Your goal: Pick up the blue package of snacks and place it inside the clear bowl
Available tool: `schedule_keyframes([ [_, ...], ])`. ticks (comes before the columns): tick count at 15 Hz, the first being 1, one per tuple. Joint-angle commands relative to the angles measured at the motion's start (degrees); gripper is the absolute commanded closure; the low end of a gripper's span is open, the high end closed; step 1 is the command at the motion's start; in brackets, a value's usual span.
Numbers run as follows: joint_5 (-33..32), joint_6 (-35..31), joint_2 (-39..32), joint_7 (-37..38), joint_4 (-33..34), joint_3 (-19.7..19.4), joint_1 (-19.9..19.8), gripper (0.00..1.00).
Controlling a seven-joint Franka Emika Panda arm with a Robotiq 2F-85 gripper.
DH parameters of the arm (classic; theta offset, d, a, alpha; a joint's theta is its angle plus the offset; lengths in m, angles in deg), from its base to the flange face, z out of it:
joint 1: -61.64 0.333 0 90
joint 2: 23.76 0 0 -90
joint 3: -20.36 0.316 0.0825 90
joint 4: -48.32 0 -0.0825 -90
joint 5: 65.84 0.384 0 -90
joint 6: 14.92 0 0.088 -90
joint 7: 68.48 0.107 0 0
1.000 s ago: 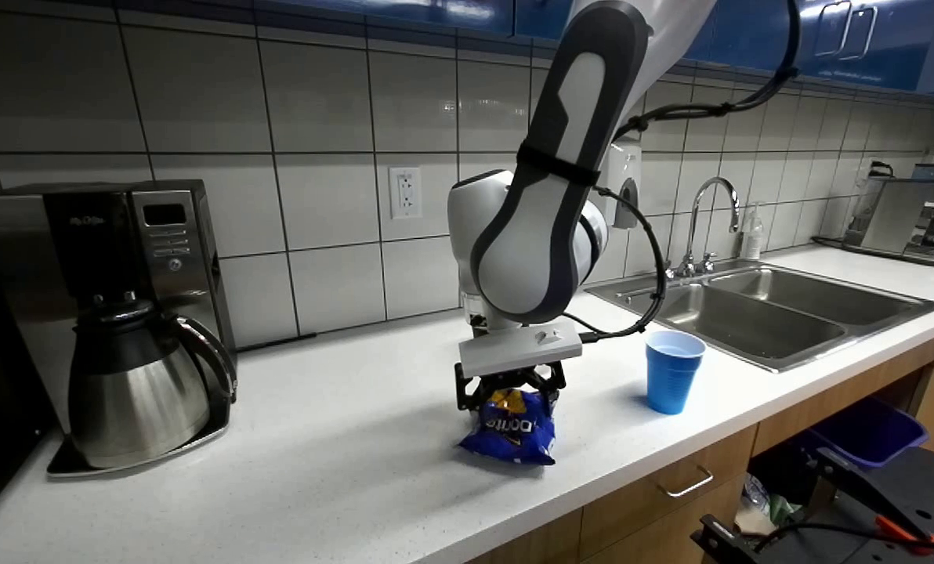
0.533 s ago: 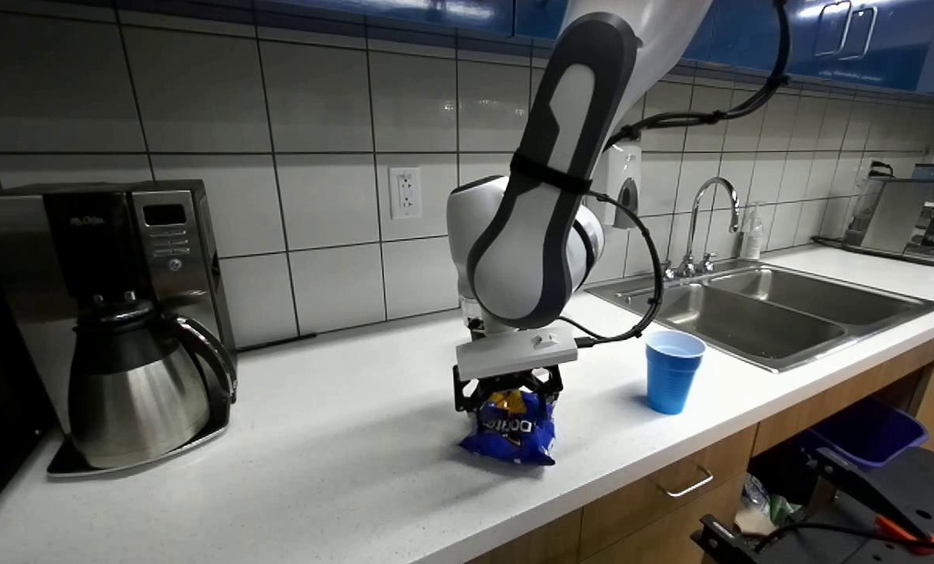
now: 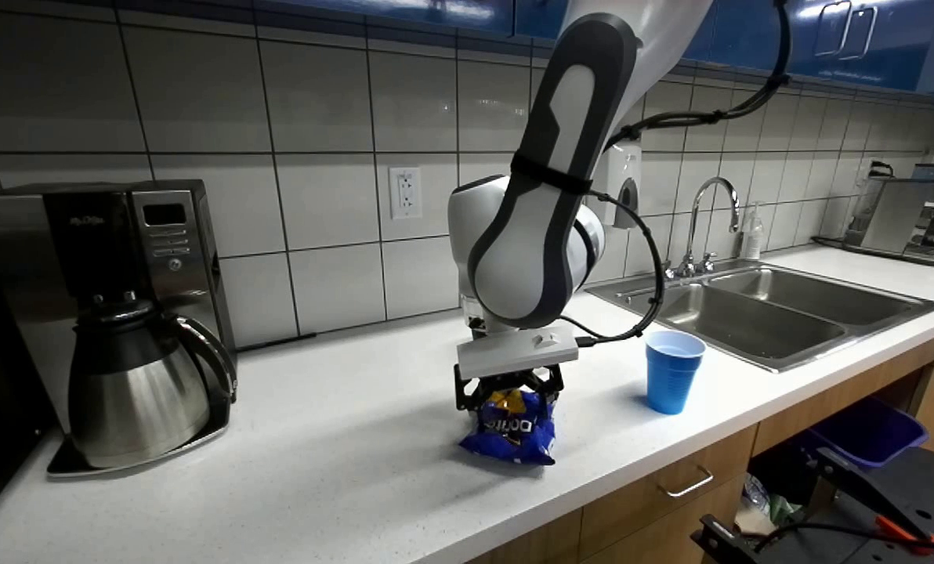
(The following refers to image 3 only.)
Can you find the chrome faucet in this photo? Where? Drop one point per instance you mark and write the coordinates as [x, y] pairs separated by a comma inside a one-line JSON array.
[[709, 225]]

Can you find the silver espresso machine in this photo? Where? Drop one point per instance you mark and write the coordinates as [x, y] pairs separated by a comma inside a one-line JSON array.
[[908, 219]]

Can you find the clear soap pump bottle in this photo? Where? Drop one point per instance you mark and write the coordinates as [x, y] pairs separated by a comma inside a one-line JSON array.
[[754, 240]]

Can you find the blue plastic cup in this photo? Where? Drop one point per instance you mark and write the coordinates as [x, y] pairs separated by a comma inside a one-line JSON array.
[[671, 373]]

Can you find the blue plastic bin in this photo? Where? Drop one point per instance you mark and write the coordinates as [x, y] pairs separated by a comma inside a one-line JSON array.
[[869, 434]]

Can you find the wooden lower cabinets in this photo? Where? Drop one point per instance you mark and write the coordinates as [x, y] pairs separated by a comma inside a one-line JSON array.
[[644, 512]]

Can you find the white wall outlet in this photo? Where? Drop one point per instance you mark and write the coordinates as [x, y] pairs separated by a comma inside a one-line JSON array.
[[405, 192]]

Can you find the blue upper cabinets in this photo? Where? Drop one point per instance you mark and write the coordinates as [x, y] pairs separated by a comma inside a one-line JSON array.
[[438, 18]]

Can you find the black metal stand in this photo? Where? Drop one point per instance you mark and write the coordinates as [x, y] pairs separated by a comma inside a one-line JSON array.
[[908, 497]]

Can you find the steel coffee carafe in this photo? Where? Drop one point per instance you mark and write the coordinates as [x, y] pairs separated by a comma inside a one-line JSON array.
[[139, 393]]

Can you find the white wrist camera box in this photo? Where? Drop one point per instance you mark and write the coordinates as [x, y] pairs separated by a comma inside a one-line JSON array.
[[518, 349]]

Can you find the blue snack package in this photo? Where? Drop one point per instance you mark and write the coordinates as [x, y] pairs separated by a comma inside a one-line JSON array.
[[511, 426]]

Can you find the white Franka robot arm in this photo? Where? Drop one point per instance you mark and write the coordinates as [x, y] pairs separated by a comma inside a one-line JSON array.
[[535, 240]]

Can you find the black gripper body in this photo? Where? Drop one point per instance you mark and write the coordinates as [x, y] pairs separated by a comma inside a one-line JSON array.
[[516, 376]]

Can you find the orange clamp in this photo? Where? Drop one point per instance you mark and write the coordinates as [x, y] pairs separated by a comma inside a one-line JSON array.
[[909, 535]]

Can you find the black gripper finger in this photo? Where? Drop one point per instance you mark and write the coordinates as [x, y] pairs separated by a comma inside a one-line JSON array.
[[470, 390], [549, 379]]

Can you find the black steel coffee maker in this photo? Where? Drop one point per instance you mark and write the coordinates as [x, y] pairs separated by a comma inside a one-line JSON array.
[[102, 247]]

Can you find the stainless steel double sink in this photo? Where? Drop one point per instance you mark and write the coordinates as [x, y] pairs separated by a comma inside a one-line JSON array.
[[770, 316]]

